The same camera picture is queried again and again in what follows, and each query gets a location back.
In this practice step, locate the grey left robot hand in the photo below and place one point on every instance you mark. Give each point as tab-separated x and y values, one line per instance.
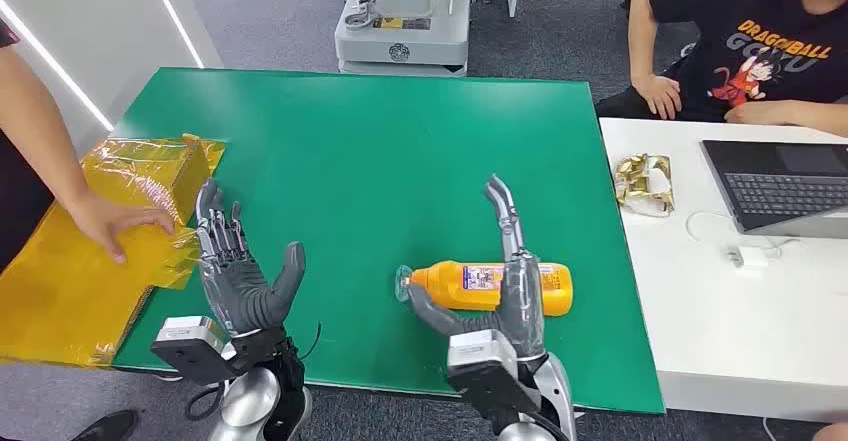
245	292

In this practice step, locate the person's left hand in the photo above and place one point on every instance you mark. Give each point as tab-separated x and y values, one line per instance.
106	219
758	113

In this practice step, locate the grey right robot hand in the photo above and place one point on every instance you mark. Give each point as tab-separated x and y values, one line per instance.
523	305

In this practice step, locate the person's right hand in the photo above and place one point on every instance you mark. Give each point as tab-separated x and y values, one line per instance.
659	97

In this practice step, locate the orange plastic bottle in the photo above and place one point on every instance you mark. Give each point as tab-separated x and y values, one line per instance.
457	286

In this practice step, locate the person's left forearm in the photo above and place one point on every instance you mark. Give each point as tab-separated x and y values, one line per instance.
36	126
818	118

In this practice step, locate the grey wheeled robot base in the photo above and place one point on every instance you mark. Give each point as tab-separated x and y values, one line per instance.
404	37

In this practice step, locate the grey laptop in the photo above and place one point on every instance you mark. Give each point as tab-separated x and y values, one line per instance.
782	193

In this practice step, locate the crumpled gold foil wrapper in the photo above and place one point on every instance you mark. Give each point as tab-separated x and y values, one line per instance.
642	183

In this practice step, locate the yellow film-wrapped cardboard box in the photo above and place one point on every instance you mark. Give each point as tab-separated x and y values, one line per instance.
53	305

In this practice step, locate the white power adapter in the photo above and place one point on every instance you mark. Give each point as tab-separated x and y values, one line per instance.
748	257

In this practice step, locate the green table mat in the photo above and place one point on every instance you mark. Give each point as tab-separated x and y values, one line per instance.
371	160

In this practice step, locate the black shoe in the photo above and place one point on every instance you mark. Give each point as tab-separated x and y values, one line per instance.
109	427

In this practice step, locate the white desk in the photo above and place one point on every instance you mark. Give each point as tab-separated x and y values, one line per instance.
729	332

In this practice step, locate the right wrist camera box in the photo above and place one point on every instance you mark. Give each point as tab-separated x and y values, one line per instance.
480	365

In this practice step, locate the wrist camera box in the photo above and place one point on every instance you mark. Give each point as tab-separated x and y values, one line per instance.
189	348
480	365

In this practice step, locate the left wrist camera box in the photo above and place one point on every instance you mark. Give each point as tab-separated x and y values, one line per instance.
189	348

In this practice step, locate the white wall light strip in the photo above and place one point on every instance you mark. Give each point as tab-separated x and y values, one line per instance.
173	17
60	67

